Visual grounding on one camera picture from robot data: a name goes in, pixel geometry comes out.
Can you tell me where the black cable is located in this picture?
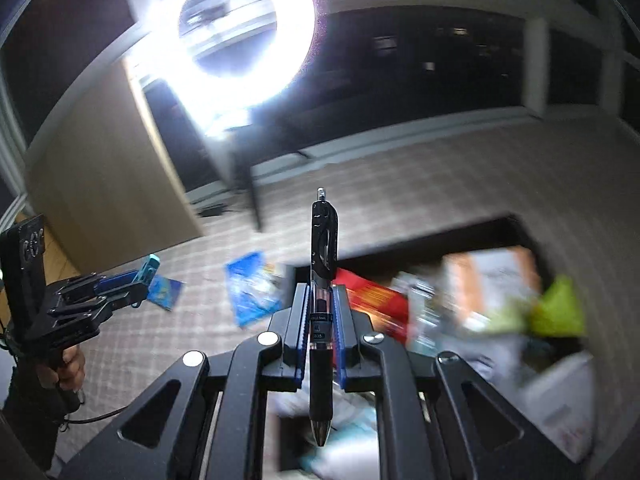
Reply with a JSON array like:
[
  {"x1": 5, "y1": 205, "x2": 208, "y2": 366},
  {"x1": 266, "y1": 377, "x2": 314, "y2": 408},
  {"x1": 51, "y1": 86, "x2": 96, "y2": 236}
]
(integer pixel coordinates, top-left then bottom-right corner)
[{"x1": 59, "y1": 400, "x2": 128, "y2": 432}]

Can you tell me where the wooden cabinet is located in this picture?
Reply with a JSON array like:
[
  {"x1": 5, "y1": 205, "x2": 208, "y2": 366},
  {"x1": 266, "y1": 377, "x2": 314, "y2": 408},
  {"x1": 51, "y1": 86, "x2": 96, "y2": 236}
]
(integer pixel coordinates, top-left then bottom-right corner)
[{"x1": 24, "y1": 58, "x2": 207, "y2": 262}]

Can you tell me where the green and white packet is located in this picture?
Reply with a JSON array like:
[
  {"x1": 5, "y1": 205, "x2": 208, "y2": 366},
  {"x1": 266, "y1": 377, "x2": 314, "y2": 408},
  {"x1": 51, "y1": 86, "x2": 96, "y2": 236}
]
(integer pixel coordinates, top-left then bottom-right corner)
[{"x1": 404, "y1": 270, "x2": 443, "y2": 357}]

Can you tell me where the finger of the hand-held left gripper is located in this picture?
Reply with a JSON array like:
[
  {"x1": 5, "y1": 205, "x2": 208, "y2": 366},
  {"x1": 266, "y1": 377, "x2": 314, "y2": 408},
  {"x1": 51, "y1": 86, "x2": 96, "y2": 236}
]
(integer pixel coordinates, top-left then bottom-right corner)
[
  {"x1": 48, "y1": 282, "x2": 150, "y2": 322},
  {"x1": 46, "y1": 269, "x2": 151, "y2": 297}
]

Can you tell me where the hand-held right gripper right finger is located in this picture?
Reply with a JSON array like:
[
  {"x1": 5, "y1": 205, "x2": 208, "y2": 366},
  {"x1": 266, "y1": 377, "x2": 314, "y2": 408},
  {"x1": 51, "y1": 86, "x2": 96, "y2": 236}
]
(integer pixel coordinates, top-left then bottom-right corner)
[{"x1": 332, "y1": 284, "x2": 596, "y2": 480}]

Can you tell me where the orange and white box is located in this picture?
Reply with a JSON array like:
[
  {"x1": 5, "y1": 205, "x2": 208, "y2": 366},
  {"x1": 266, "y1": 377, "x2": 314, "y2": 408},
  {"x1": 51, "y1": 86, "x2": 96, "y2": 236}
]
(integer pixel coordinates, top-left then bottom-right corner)
[{"x1": 441, "y1": 247, "x2": 542, "y2": 332}]

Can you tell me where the small blue packet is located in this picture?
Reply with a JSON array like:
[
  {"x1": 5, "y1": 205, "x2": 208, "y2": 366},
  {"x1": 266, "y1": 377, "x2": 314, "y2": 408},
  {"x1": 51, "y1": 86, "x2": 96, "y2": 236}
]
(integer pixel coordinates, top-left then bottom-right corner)
[{"x1": 146, "y1": 275, "x2": 185, "y2": 312}]

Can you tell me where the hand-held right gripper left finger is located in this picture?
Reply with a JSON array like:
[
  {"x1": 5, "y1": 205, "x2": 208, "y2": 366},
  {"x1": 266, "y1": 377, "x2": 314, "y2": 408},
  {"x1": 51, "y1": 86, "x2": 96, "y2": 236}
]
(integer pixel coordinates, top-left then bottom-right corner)
[{"x1": 59, "y1": 283, "x2": 311, "y2": 480}]

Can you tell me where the black light stand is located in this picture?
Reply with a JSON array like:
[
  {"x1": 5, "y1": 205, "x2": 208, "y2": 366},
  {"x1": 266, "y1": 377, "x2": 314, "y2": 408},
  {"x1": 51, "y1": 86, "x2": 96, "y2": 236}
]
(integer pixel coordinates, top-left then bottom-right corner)
[{"x1": 200, "y1": 122, "x2": 265, "y2": 233}]

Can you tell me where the yellow-green packet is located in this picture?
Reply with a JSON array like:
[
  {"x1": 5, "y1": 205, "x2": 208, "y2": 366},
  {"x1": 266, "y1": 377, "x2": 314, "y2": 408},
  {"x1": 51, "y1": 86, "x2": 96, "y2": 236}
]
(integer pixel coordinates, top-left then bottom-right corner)
[{"x1": 529, "y1": 275, "x2": 587, "y2": 338}]

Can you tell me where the black gel pen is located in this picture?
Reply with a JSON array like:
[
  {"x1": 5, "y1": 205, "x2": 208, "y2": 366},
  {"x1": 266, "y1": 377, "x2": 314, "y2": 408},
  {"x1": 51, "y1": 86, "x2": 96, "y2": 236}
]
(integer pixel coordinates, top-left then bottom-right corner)
[{"x1": 308, "y1": 187, "x2": 338, "y2": 447}]

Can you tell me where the red packet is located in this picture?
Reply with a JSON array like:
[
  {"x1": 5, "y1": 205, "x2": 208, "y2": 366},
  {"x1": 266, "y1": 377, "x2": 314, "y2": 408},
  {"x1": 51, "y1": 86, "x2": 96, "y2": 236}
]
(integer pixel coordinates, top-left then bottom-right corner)
[{"x1": 334, "y1": 267, "x2": 410, "y2": 343}]

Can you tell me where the person's left hand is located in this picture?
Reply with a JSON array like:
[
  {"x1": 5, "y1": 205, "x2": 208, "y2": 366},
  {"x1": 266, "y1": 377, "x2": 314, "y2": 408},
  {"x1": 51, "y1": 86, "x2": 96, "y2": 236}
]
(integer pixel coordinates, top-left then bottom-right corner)
[{"x1": 42, "y1": 344, "x2": 87, "y2": 392}]

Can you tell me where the large blue packet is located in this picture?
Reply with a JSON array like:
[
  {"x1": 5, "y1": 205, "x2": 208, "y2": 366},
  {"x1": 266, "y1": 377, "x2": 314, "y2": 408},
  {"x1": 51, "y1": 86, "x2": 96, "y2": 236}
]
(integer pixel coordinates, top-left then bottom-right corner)
[{"x1": 224, "y1": 252, "x2": 285, "y2": 330}]

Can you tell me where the ring light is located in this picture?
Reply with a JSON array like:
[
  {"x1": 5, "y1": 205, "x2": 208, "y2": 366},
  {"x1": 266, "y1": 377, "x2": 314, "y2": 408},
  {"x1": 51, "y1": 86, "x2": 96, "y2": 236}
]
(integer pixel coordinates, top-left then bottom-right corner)
[{"x1": 148, "y1": 0, "x2": 319, "y2": 112}]

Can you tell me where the person's left forearm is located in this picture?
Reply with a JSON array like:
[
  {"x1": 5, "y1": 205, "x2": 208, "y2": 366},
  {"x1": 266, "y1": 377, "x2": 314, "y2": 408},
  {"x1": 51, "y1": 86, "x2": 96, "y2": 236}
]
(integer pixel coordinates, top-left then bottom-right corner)
[{"x1": 0, "y1": 355, "x2": 76, "y2": 472}]

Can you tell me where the black container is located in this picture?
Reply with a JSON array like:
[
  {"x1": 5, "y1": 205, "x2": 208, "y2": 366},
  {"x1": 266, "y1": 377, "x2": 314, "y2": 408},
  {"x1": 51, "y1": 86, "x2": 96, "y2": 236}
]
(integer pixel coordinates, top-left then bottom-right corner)
[{"x1": 283, "y1": 214, "x2": 598, "y2": 463}]

